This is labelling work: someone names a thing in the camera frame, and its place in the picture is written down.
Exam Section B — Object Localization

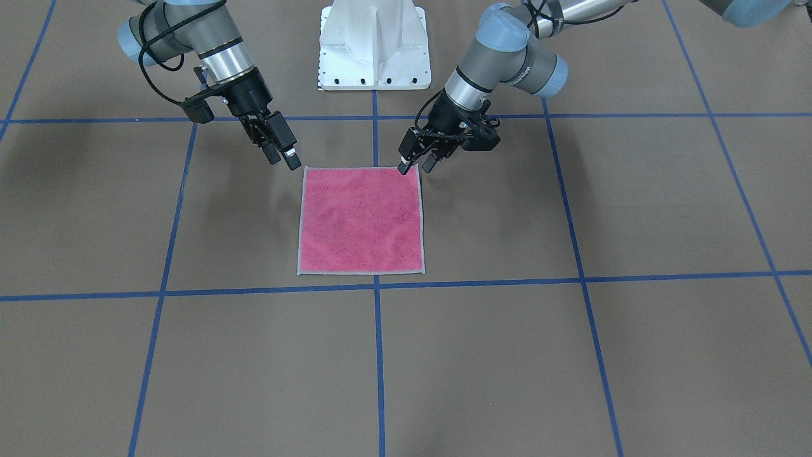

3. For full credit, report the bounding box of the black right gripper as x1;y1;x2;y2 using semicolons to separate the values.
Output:
222;69;301;171

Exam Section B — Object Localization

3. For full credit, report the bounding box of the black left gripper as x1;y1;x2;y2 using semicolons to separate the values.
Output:
397;89;485;175

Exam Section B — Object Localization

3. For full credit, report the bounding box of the pink towel with grey hem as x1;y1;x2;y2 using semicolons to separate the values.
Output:
297;167;426;275

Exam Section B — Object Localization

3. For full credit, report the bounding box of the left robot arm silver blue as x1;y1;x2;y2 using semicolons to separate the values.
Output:
397;1;626;175

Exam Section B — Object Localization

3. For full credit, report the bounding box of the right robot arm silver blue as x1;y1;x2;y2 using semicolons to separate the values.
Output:
118;1;301;170

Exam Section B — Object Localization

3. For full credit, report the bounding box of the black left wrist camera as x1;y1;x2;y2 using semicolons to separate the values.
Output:
461;115;501;151

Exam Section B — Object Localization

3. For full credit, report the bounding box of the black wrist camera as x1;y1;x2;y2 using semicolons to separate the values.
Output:
180;86;231;124
461;115;501;151

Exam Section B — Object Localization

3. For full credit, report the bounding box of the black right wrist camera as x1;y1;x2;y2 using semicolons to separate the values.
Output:
180;86;231;124

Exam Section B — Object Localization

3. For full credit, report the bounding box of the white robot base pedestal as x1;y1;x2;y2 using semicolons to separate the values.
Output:
317;1;432;91

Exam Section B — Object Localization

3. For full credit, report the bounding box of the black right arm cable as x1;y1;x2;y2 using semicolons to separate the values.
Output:
137;0;229;106

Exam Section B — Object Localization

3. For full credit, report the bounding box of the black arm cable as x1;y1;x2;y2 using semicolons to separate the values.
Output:
137;0;229;106
525;0;641;40

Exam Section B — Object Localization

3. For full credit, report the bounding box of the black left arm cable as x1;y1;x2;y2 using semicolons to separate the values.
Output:
525;0;641;40

